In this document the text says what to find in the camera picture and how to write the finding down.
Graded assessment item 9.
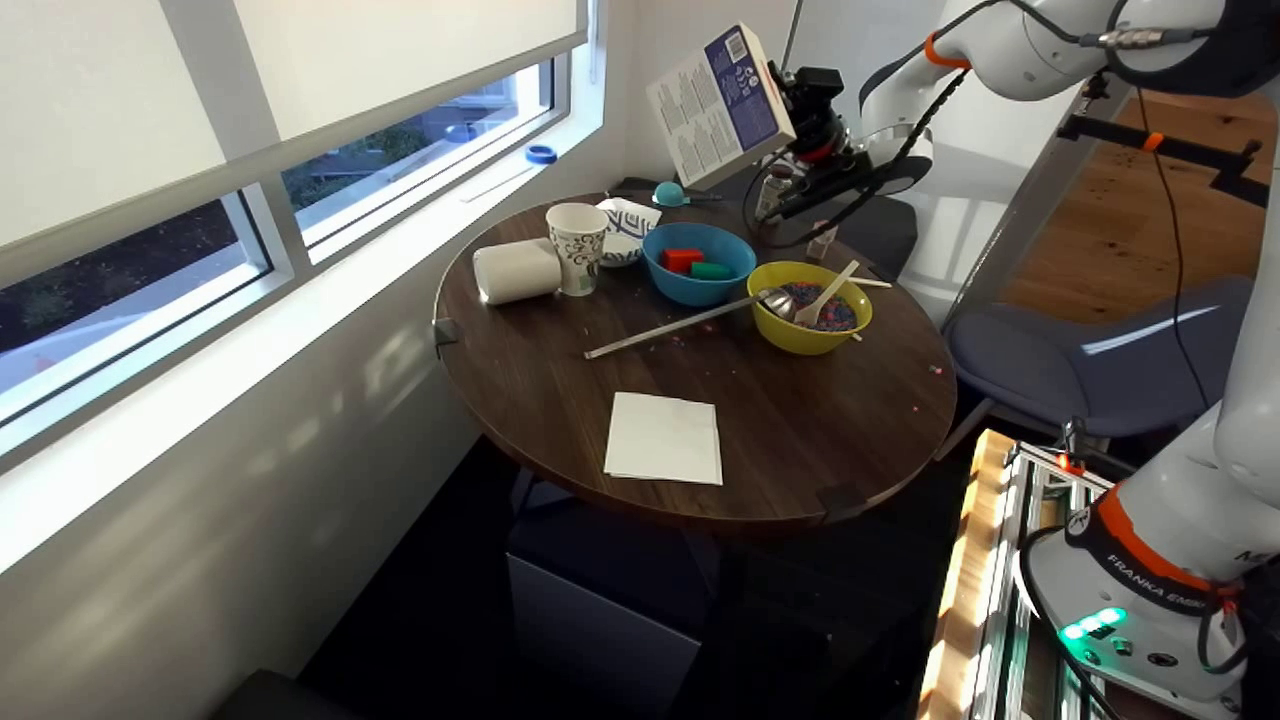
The blue bowl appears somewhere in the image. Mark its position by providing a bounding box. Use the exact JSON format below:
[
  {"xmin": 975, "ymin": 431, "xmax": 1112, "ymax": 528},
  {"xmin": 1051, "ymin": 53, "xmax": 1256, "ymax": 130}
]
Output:
[{"xmin": 641, "ymin": 221, "xmax": 759, "ymax": 313}]

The light wooden box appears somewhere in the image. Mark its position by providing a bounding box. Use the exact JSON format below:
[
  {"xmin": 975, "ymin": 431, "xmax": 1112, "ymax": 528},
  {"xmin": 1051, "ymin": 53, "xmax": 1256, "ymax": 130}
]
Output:
[{"xmin": 646, "ymin": 21, "xmax": 802, "ymax": 193}]

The dark grey fabric sofa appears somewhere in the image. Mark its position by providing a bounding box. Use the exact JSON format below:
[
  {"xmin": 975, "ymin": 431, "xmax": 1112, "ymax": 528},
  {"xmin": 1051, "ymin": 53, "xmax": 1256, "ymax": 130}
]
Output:
[{"xmin": 939, "ymin": 275, "xmax": 1256, "ymax": 442}]

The wood edged robot stand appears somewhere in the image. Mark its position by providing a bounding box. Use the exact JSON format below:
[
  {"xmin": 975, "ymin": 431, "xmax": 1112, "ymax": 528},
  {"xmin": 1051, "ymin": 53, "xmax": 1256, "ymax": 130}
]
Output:
[{"xmin": 915, "ymin": 422, "xmax": 1117, "ymax": 720}]

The yellow bowl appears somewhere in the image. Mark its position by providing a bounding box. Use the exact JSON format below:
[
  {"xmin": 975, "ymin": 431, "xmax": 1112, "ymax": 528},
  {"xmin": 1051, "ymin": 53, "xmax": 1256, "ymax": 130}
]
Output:
[{"xmin": 743, "ymin": 256, "xmax": 881, "ymax": 360}]

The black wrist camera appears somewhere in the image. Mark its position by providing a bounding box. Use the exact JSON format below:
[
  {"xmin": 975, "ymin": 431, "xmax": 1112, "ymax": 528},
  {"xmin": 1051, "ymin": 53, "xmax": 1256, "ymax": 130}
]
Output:
[{"xmin": 786, "ymin": 64, "xmax": 849, "ymax": 113}]

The grey cabinet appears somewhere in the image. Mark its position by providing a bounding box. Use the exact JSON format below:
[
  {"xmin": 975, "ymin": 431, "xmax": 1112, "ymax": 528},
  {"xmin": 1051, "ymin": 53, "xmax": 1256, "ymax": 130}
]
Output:
[{"xmin": 501, "ymin": 491, "xmax": 713, "ymax": 720}]

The colourful beads pile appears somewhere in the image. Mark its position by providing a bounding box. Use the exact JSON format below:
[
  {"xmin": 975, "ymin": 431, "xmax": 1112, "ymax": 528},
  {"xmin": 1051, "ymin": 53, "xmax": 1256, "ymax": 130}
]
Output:
[{"xmin": 759, "ymin": 278, "xmax": 868, "ymax": 336}]

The white roller blind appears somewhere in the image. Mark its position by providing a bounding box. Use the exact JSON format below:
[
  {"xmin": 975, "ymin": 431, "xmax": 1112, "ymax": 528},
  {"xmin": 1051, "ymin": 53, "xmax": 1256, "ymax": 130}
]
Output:
[{"xmin": 0, "ymin": 0, "xmax": 591, "ymax": 256}]

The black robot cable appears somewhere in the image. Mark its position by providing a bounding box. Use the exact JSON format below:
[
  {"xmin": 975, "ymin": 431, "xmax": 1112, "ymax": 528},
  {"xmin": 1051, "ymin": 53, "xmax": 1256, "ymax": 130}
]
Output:
[{"xmin": 742, "ymin": 0, "xmax": 1252, "ymax": 414}]

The flat white napkin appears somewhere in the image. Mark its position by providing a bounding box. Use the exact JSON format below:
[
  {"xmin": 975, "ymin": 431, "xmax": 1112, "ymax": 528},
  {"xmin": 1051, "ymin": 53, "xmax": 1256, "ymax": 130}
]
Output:
[{"xmin": 602, "ymin": 386, "xmax": 730, "ymax": 488}]

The white folded towel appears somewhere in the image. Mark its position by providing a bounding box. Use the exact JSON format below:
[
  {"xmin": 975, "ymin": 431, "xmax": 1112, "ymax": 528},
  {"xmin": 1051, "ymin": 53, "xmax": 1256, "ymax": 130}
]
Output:
[{"xmin": 468, "ymin": 234, "xmax": 566, "ymax": 313}]

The round dark wooden table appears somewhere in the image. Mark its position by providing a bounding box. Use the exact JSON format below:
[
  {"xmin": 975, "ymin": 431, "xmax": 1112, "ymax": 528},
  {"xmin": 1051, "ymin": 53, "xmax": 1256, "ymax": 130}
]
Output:
[{"xmin": 428, "ymin": 184, "xmax": 965, "ymax": 533}]

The metal ladle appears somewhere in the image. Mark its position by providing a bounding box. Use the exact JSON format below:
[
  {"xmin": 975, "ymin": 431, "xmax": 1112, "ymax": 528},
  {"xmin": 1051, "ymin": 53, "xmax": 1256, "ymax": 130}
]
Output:
[{"xmin": 580, "ymin": 282, "xmax": 805, "ymax": 364}]

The small light spoon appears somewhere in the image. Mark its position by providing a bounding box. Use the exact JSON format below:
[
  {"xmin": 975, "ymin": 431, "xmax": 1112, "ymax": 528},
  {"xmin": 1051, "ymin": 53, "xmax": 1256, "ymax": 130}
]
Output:
[{"xmin": 791, "ymin": 256, "xmax": 865, "ymax": 328}]

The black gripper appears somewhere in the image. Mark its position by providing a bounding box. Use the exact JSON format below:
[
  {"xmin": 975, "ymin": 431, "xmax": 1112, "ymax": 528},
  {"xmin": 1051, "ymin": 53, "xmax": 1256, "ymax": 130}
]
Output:
[{"xmin": 764, "ymin": 72, "xmax": 859, "ymax": 175}]

